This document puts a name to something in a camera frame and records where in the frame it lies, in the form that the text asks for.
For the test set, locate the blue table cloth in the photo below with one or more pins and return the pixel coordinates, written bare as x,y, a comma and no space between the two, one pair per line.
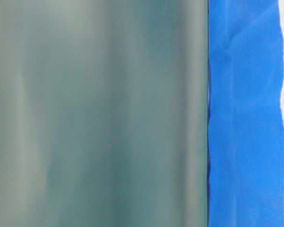
245,127

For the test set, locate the grey green backdrop sheet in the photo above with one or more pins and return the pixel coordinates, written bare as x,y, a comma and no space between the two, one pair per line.
103,113

